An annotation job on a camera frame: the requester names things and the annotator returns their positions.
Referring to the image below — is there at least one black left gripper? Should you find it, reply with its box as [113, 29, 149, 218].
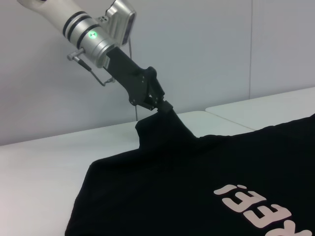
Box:
[104, 47, 173, 113]

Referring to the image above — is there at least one thin black left gripper cable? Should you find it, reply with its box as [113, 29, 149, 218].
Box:
[76, 58, 116, 87]

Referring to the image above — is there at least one black shirt with FREE print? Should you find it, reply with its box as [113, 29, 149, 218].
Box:
[65, 108, 315, 236]

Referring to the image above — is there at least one silver left arm cable plug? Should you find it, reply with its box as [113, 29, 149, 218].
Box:
[67, 48, 86, 61]

